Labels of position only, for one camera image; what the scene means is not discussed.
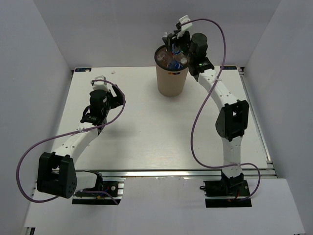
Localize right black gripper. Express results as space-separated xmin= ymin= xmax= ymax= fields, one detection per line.
xmin=162 ymin=30 xmax=194 ymax=62

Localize large clear bottle red label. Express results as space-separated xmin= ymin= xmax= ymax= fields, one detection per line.
xmin=156 ymin=50 xmax=172 ymax=64

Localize clear bottle blue label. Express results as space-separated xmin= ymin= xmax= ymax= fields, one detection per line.
xmin=166 ymin=50 xmax=188 ymax=70

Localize orange juice bottle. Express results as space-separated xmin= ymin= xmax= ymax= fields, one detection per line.
xmin=168 ymin=71 xmax=180 ymax=75

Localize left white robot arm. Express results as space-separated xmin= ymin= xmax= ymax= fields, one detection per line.
xmin=37 ymin=80 xmax=126 ymax=198

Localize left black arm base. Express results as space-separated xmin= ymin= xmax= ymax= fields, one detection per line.
xmin=72 ymin=171 xmax=123 ymax=206

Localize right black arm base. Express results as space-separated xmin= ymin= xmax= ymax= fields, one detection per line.
xmin=200 ymin=173 xmax=252 ymax=208

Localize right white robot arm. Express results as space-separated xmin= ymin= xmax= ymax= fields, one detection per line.
xmin=162 ymin=30 xmax=249 ymax=195

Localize brown cylindrical paper bin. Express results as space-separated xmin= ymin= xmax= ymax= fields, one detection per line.
xmin=154 ymin=46 xmax=188 ymax=97

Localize blue sticker left corner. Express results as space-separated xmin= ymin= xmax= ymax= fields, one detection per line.
xmin=74 ymin=68 xmax=91 ymax=72

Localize blue sticker corner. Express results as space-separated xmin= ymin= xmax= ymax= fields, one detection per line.
xmin=74 ymin=68 xmax=91 ymax=72
xmin=220 ymin=66 xmax=238 ymax=70

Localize blue sticker right corner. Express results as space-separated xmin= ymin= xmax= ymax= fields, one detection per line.
xmin=220 ymin=66 xmax=238 ymax=70

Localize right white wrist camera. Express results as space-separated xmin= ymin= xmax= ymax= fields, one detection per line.
xmin=176 ymin=15 xmax=193 ymax=38

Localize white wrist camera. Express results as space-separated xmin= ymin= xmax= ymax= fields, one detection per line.
xmin=90 ymin=75 xmax=109 ymax=92
xmin=176 ymin=15 xmax=193 ymax=38

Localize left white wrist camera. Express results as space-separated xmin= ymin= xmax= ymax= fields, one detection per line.
xmin=90 ymin=75 xmax=109 ymax=92

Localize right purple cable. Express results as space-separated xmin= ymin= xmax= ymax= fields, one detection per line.
xmin=179 ymin=18 xmax=261 ymax=202

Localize purple cable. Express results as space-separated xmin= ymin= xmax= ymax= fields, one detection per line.
xmin=179 ymin=18 xmax=261 ymax=202
xmin=16 ymin=81 xmax=127 ymax=204

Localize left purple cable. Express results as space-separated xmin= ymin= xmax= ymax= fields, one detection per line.
xmin=16 ymin=81 xmax=127 ymax=204

